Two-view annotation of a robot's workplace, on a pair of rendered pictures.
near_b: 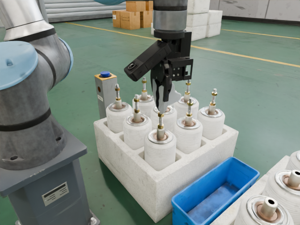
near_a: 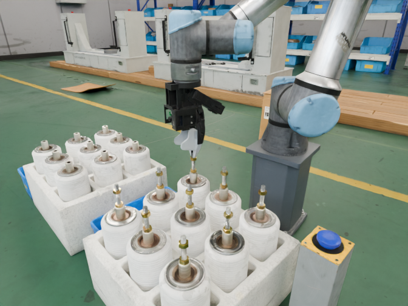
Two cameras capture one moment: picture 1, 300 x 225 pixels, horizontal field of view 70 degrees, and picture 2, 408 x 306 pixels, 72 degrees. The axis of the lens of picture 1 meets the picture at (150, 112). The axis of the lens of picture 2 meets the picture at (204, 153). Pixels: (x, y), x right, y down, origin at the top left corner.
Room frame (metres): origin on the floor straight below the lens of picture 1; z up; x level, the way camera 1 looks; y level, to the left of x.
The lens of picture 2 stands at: (1.23, -0.07, 0.67)
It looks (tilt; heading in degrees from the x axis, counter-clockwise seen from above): 25 degrees down; 174
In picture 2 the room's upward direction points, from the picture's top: straight up
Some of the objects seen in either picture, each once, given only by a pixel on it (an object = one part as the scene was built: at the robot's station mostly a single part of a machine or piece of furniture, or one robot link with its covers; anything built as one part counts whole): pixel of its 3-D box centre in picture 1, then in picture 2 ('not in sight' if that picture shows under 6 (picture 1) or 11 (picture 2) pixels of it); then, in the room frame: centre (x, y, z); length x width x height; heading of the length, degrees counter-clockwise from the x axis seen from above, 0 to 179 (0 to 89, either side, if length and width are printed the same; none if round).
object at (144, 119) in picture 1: (137, 120); (223, 197); (0.61, 0.04, 0.25); 0.08 x 0.08 x 0.01
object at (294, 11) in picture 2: not in sight; (298, 8); (-3.90, 2.07, 0.90); 0.50 x 0.38 x 0.21; 135
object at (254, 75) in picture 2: not in sight; (218, 45); (-1.85, 0.40, 0.45); 1.45 x 0.57 x 0.74; 45
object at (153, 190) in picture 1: (162, 145); (191, 266); (0.68, -0.05, 0.09); 0.39 x 0.39 x 0.18; 38
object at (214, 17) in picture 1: (205, 16); not in sight; (3.78, -0.89, 0.27); 0.39 x 0.39 x 0.18; 47
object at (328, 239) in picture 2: (105, 74); (328, 240); (0.87, 0.19, 0.32); 0.04 x 0.04 x 0.02
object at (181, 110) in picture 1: (185, 120); (152, 271); (0.76, -0.14, 0.16); 0.10 x 0.10 x 0.18
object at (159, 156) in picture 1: (159, 160); (193, 206); (0.52, -0.03, 0.16); 0.10 x 0.10 x 0.18
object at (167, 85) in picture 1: (164, 84); not in sight; (0.50, -0.04, 0.42); 0.05 x 0.02 x 0.09; 24
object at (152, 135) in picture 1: (160, 136); (193, 181); (0.52, -0.03, 0.25); 0.08 x 0.08 x 0.01
